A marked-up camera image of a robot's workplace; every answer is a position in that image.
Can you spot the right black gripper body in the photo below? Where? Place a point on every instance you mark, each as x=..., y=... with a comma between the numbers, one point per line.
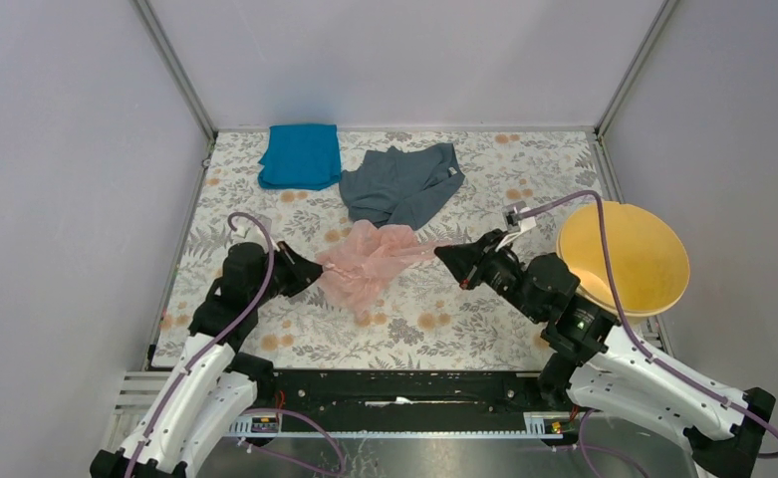
x=500, y=271

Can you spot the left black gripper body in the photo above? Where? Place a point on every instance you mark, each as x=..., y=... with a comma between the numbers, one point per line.
x=278, y=282

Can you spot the pink plastic trash bag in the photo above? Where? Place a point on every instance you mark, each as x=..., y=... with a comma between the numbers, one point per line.
x=357, y=270

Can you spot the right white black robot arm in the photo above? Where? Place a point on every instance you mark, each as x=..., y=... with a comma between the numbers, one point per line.
x=596, y=364

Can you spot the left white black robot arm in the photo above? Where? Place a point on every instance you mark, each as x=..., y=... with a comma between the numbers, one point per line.
x=213, y=381

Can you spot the yellow round trash bin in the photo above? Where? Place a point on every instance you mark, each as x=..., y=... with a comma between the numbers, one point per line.
x=649, y=262

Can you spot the floral patterned table mat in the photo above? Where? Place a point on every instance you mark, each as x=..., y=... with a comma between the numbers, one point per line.
x=422, y=319

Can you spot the grey crumpled shirt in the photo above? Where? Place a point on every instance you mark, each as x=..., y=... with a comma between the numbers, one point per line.
x=394, y=187

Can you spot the folded blue cloth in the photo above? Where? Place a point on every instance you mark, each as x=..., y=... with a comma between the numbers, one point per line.
x=302, y=156

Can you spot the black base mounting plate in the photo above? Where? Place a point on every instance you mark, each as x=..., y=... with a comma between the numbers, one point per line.
x=311, y=395

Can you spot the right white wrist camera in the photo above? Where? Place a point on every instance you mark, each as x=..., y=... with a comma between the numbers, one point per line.
x=518, y=222

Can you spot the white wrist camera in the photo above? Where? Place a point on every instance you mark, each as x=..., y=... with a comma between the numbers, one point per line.
x=253, y=233
x=518, y=222

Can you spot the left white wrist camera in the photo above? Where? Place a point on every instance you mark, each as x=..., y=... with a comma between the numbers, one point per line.
x=253, y=233

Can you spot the right aluminium corner post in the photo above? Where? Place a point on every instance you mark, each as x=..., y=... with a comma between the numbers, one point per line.
x=655, y=29

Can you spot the aluminium corner post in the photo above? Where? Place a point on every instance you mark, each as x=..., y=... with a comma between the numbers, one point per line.
x=151, y=23
x=655, y=29

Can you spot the perforated metal cable rail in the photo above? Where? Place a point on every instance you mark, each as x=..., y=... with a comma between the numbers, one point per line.
x=452, y=423

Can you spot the left aluminium corner post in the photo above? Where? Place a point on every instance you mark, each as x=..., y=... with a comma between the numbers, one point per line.
x=151, y=23

